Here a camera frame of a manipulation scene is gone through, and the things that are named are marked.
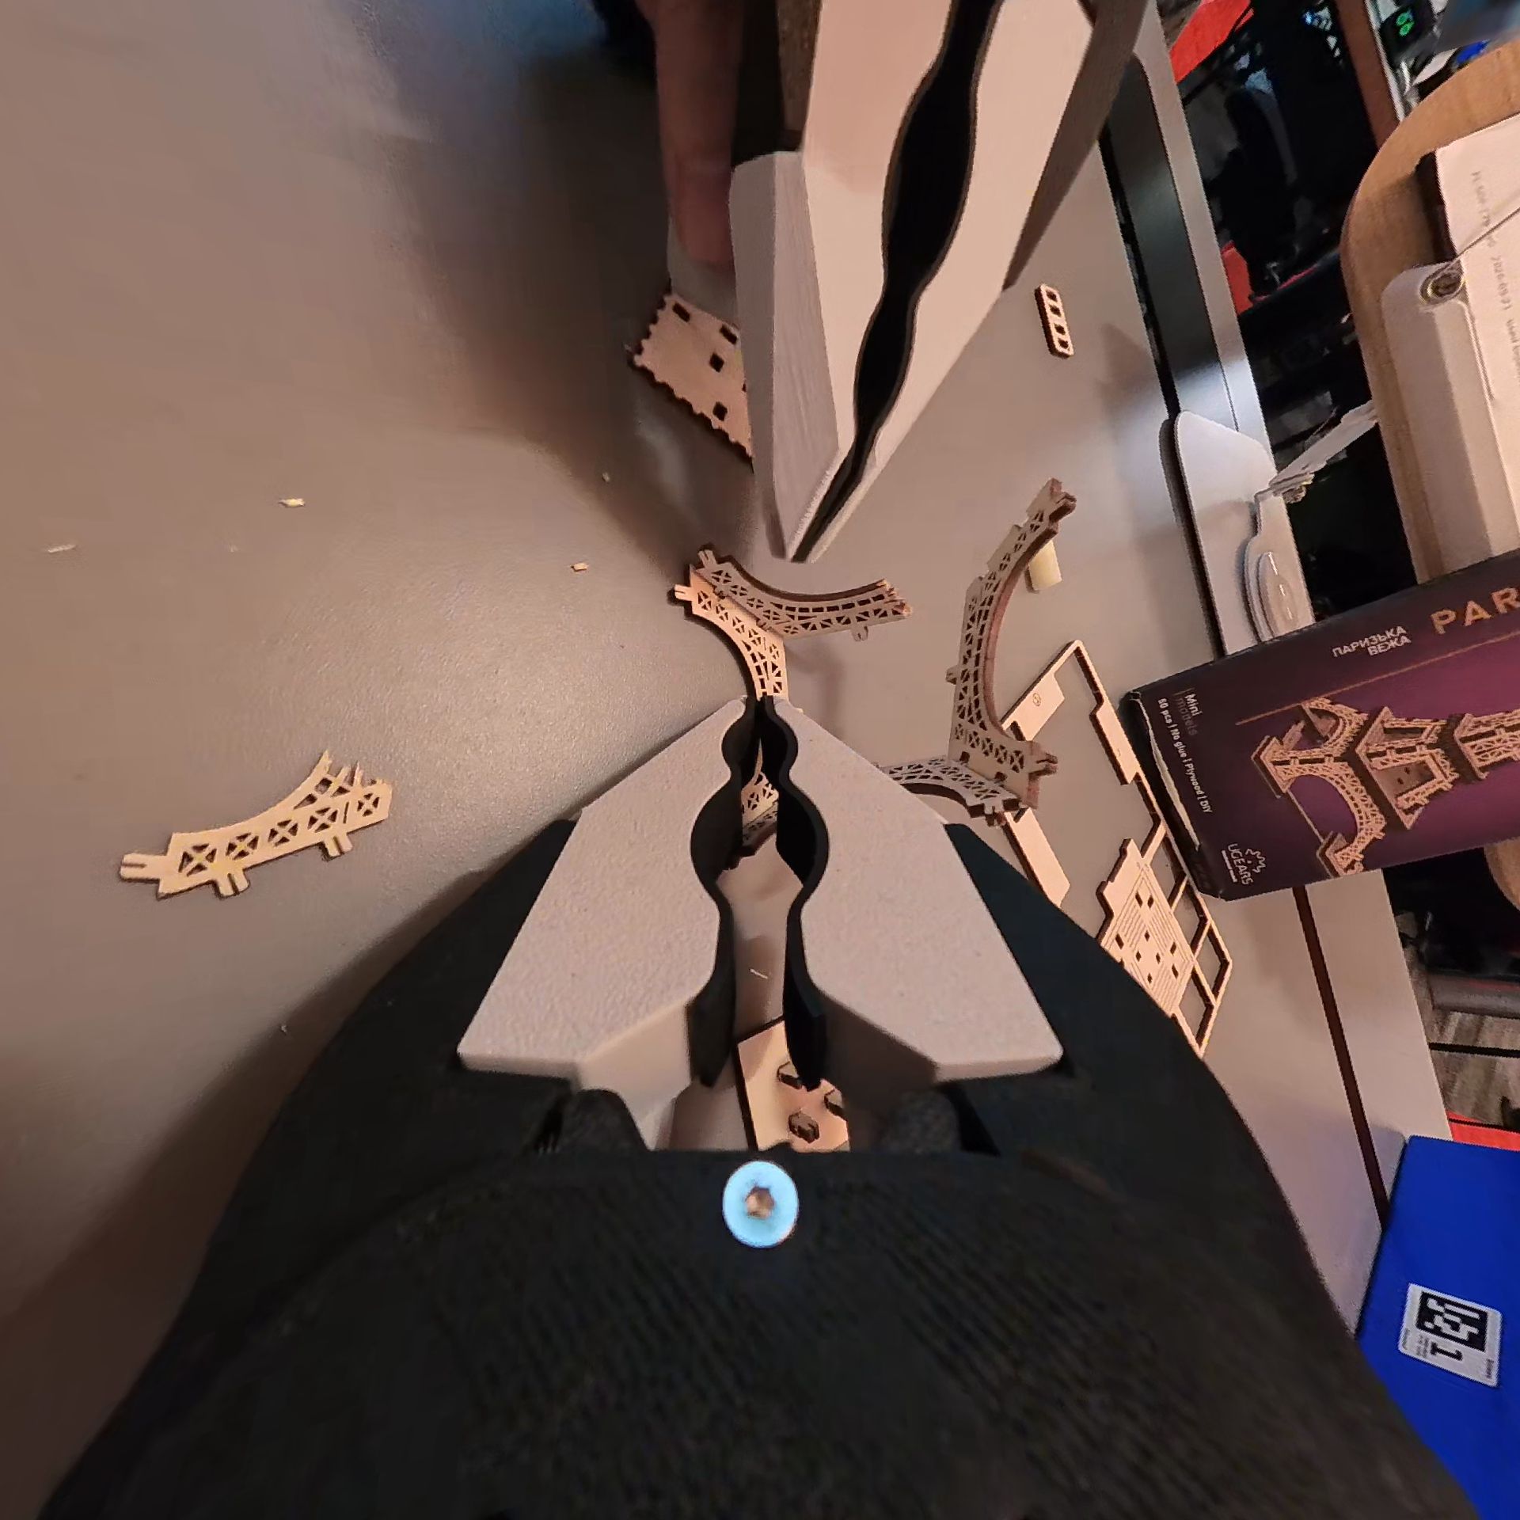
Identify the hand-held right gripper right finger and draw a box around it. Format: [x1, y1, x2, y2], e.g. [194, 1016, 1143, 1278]
[773, 698, 1066, 1149]

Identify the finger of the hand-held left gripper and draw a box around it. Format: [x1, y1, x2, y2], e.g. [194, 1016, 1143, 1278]
[727, 0, 973, 561]
[807, 0, 1124, 561]

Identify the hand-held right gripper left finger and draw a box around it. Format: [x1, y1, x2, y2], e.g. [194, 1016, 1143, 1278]
[454, 694, 759, 1149]

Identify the wooden tower arch assembly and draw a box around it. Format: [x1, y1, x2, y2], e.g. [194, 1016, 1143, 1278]
[671, 545, 912, 854]
[878, 478, 1080, 821]

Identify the wooden lattice strip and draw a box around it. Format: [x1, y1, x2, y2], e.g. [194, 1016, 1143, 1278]
[118, 746, 395, 900]

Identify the grey desk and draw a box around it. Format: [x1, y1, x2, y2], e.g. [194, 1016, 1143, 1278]
[0, 0, 1385, 1508]

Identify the person's left hand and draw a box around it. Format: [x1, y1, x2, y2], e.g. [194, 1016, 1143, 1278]
[638, 0, 742, 268]

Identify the square wooden plate with holes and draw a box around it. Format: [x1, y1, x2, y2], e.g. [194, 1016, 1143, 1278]
[627, 287, 757, 460]

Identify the small wooden peg plate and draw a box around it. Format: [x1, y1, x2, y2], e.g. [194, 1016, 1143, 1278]
[735, 1017, 854, 1152]

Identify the wide wooden part sheet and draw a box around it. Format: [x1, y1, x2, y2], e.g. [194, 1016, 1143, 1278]
[1000, 637, 1232, 1057]

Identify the white board stand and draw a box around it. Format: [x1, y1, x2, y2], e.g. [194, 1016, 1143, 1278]
[1168, 403, 1385, 650]

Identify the purple tower kit box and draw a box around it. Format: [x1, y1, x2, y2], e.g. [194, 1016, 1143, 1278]
[1122, 567, 1520, 903]

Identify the printed instruction sheet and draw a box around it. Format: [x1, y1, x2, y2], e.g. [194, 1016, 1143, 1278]
[1424, 111, 1520, 392]

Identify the white page holder plate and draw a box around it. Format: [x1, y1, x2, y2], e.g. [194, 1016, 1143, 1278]
[1378, 261, 1520, 574]

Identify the blue plastic bin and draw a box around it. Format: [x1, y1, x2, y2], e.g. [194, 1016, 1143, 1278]
[1355, 1135, 1520, 1520]

